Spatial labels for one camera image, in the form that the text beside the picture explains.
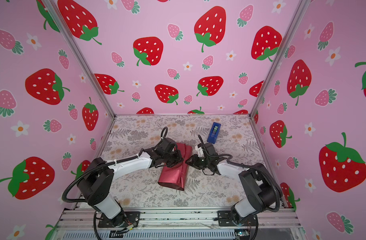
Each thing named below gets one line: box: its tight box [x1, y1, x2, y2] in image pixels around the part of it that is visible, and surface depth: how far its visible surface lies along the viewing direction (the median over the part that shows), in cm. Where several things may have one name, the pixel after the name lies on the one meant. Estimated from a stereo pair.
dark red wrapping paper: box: [158, 142, 193, 191], surface depth 84 cm
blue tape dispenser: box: [207, 122, 222, 144], surface depth 106 cm
